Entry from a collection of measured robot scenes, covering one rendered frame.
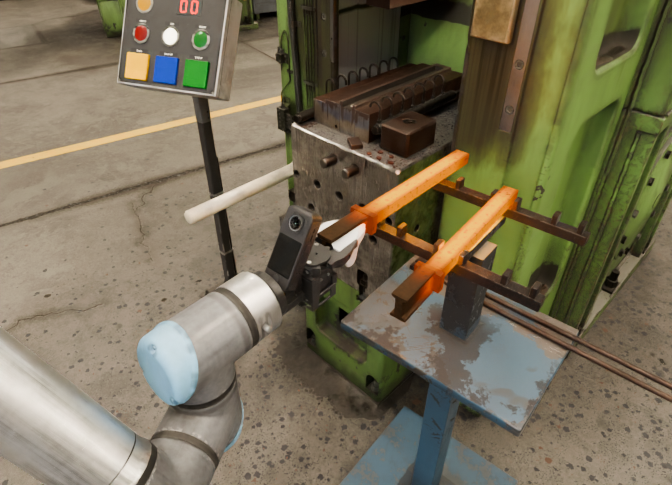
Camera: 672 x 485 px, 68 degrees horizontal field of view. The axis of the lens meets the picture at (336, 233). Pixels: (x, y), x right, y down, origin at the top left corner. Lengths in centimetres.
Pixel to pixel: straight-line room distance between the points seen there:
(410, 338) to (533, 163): 49
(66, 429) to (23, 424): 4
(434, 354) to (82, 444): 66
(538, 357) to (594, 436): 87
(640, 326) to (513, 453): 85
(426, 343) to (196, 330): 56
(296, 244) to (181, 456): 29
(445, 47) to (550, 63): 58
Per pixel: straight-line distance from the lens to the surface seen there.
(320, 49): 154
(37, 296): 250
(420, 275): 75
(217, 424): 69
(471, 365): 102
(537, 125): 119
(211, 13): 155
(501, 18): 115
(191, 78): 153
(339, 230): 75
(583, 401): 199
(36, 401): 57
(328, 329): 180
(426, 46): 171
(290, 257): 67
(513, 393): 100
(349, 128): 131
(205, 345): 60
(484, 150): 126
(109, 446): 60
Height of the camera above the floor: 148
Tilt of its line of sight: 36 degrees down
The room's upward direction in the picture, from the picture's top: straight up
